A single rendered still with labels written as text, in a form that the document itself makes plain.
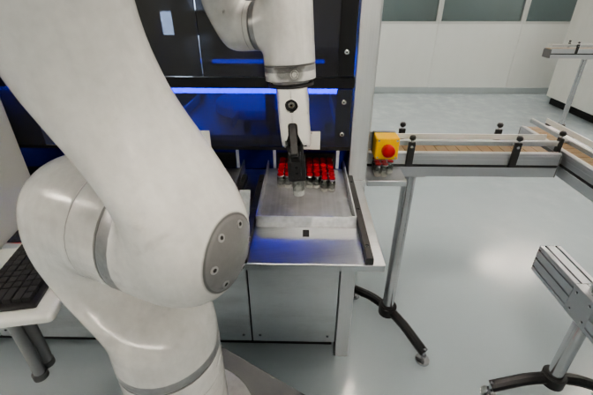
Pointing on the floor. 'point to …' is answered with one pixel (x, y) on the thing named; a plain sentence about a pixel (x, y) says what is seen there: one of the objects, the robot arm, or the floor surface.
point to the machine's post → (362, 110)
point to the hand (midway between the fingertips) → (296, 167)
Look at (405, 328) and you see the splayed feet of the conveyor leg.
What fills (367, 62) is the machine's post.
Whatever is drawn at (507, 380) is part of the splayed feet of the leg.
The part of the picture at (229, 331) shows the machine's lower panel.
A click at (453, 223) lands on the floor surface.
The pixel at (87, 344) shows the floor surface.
